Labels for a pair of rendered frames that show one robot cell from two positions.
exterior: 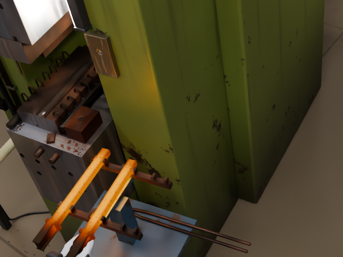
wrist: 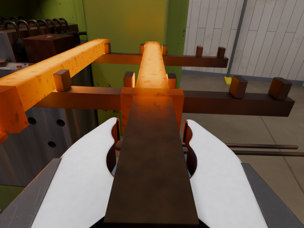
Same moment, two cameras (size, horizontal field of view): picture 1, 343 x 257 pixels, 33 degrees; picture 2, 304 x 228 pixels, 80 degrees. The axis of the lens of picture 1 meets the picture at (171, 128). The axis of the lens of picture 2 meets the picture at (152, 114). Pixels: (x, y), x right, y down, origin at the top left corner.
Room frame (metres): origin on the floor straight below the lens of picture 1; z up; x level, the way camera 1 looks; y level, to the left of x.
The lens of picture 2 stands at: (0.97, 0.40, 1.05)
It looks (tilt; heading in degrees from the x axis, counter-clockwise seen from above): 29 degrees down; 325
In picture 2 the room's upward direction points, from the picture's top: 2 degrees clockwise
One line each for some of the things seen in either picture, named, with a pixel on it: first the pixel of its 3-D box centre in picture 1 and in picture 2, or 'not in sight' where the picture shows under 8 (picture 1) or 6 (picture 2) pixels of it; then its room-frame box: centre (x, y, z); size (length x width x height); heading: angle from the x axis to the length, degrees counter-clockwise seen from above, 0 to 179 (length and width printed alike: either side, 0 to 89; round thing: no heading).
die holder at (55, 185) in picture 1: (97, 132); (59, 101); (1.80, 0.32, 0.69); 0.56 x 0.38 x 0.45; 141
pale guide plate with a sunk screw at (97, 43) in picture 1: (102, 54); not in sight; (1.57, 0.17, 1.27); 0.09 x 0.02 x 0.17; 51
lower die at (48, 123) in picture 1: (69, 85); (28, 36); (1.83, 0.37, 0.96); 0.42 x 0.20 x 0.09; 141
